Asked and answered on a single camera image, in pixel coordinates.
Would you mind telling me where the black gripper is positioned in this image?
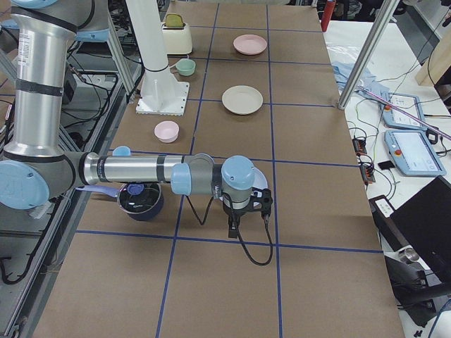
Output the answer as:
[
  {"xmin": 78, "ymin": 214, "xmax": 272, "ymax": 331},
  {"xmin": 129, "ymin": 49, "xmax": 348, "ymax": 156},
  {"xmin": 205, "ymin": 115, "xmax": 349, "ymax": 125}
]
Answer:
[{"xmin": 223, "ymin": 188, "xmax": 273, "ymax": 238}]

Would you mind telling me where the blue plate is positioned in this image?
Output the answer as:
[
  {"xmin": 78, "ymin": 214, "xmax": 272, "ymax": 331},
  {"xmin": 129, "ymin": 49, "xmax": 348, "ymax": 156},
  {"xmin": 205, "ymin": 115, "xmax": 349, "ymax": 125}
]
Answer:
[{"xmin": 218, "ymin": 167, "xmax": 268, "ymax": 202}]

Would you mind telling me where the pink plate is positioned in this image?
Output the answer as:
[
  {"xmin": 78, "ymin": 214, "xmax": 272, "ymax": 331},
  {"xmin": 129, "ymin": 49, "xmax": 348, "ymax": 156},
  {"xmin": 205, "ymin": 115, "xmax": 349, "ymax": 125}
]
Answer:
[{"xmin": 233, "ymin": 35, "xmax": 267, "ymax": 56}]

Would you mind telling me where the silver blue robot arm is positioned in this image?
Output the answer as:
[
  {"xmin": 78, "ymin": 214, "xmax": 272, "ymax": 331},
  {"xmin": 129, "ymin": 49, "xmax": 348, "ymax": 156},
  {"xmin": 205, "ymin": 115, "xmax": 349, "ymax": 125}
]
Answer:
[{"xmin": 1, "ymin": 1, "xmax": 273, "ymax": 238}]

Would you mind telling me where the dark blue pot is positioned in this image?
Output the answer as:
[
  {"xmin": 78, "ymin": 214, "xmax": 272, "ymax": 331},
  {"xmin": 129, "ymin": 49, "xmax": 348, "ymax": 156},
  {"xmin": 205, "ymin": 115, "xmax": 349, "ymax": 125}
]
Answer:
[{"xmin": 77, "ymin": 182, "xmax": 164, "ymax": 221}]

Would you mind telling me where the pink bowl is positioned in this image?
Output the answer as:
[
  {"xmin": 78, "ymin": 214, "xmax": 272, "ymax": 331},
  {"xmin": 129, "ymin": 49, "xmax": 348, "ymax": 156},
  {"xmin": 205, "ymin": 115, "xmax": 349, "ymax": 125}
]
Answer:
[{"xmin": 154, "ymin": 120, "xmax": 180, "ymax": 143}]

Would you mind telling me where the beige plate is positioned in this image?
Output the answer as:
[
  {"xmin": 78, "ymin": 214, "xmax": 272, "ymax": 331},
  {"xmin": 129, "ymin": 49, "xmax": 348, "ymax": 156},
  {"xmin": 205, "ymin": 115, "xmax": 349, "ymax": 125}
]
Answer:
[{"xmin": 221, "ymin": 85, "xmax": 264, "ymax": 115}]

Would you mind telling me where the blue cup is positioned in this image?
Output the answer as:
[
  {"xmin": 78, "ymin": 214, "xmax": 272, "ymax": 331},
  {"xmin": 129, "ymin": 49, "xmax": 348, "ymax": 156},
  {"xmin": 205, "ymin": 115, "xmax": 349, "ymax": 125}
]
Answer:
[{"xmin": 112, "ymin": 146, "xmax": 131, "ymax": 156}]

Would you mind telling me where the green bowl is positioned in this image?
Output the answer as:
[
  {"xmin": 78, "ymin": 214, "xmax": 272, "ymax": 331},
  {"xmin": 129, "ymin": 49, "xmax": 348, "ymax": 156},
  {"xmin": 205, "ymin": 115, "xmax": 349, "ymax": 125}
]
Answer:
[{"xmin": 175, "ymin": 58, "xmax": 196, "ymax": 77}]

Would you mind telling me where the black laptop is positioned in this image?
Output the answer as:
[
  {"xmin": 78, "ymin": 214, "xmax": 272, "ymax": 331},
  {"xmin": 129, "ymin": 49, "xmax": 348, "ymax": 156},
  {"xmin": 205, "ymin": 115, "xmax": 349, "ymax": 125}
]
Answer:
[{"xmin": 369, "ymin": 176, "xmax": 450, "ymax": 280}]

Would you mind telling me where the cream toaster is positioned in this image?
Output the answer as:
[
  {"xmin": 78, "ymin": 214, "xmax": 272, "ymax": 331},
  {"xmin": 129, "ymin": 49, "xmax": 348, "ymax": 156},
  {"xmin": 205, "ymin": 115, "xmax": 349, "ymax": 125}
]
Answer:
[{"xmin": 161, "ymin": 13, "xmax": 193, "ymax": 55}]

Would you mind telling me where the light blue cloth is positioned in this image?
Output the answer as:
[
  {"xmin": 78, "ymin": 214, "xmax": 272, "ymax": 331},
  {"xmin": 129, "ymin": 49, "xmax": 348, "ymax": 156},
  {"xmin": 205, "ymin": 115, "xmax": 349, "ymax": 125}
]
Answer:
[{"xmin": 331, "ymin": 60, "xmax": 388, "ymax": 100}]

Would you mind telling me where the lower teach pendant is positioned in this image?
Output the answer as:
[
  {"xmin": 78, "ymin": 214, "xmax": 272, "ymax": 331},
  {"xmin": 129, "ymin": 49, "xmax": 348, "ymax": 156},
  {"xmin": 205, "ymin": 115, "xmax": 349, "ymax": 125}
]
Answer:
[{"xmin": 384, "ymin": 130, "xmax": 447, "ymax": 177}]

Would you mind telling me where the teach pendant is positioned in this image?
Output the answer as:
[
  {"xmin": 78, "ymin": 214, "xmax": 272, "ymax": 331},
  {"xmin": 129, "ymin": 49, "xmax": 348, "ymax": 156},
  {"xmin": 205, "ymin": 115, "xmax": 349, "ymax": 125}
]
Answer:
[
  {"xmin": 378, "ymin": 92, "xmax": 431, "ymax": 130},
  {"xmin": 384, "ymin": 130, "xmax": 447, "ymax": 177}
]

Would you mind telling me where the upper teach pendant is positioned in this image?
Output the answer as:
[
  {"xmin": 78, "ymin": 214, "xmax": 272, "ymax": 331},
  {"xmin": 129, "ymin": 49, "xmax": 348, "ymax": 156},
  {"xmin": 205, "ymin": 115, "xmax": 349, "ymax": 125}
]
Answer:
[{"xmin": 378, "ymin": 92, "xmax": 431, "ymax": 130}]

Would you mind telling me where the red cylinder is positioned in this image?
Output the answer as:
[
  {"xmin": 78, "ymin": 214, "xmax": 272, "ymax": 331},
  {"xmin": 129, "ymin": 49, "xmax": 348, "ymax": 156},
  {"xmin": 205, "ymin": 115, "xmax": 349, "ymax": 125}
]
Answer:
[{"xmin": 321, "ymin": 0, "xmax": 336, "ymax": 32}]

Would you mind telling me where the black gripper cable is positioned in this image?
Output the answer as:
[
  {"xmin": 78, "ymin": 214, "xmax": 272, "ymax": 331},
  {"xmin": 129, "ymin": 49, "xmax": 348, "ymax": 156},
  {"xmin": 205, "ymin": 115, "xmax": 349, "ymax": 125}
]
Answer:
[{"xmin": 183, "ymin": 194, "xmax": 273, "ymax": 265}]

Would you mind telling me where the white camera stand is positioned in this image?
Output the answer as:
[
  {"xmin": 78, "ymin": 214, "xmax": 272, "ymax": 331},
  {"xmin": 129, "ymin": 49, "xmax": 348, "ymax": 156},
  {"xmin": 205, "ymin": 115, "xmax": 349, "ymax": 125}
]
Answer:
[{"xmin": 126, "ymin": 0, "xmax": 190, "ymax": 116}]

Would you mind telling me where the aluminium frame post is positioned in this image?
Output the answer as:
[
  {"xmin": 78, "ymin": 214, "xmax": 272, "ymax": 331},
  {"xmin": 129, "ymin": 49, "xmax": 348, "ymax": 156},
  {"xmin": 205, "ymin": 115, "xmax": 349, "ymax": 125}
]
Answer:
[{"xmin": 337, "ymin": 0, "xmax": 399, "ymax": 110}]

